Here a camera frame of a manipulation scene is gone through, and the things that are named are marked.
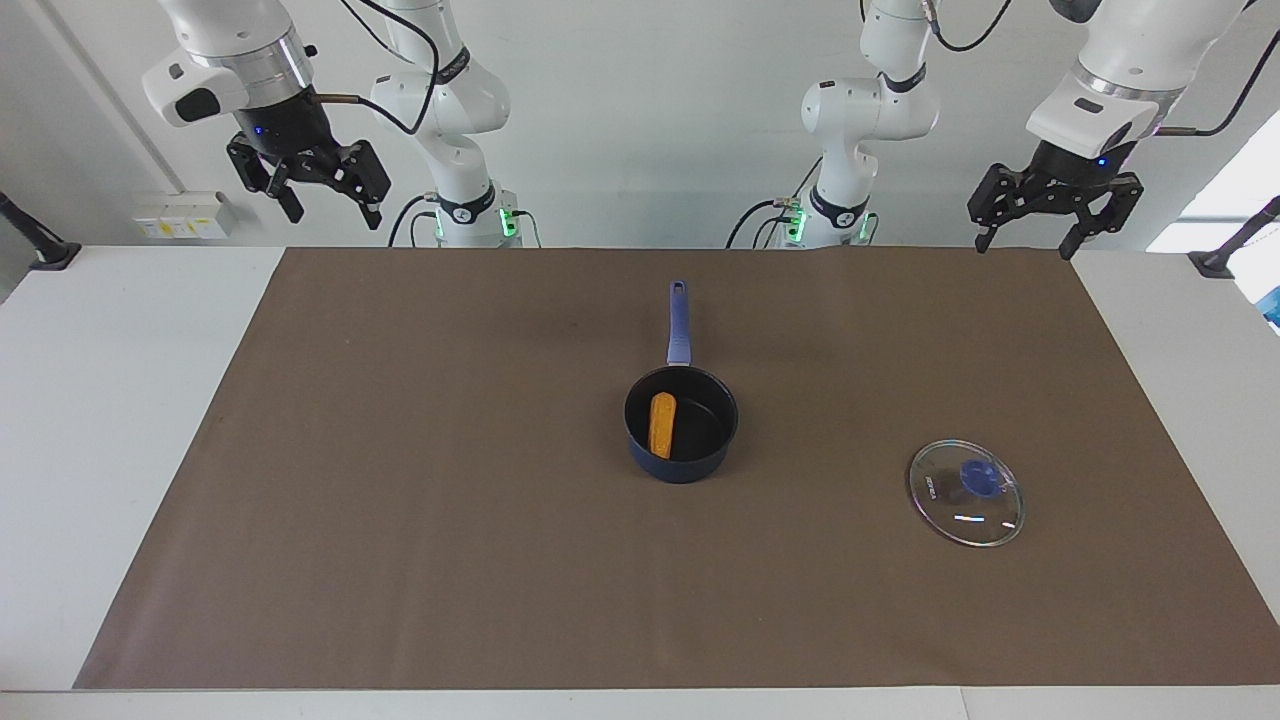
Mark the blue object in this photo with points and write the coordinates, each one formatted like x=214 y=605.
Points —
x=1272 y=308

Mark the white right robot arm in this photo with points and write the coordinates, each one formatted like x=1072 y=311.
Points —
x=460 y=110

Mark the white wall socket box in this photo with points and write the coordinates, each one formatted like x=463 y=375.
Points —
x=185 y=215

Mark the yellow toy corn cob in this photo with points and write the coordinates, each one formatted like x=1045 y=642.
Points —
x=662 y=425

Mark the brown table mat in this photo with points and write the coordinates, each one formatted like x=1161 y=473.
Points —
x=400 y=580

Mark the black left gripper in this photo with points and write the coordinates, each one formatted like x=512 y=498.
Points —
x=1068 y=168

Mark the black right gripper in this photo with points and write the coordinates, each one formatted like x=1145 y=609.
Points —
x=285 y=135

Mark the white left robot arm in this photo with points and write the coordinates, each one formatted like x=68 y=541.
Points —
x=860 y=110

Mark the black camera stand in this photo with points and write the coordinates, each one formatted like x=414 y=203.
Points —
x=1215 y=262
x=50 y=255

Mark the glass lid purple knob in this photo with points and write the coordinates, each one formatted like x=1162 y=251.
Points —
x=975 y=478

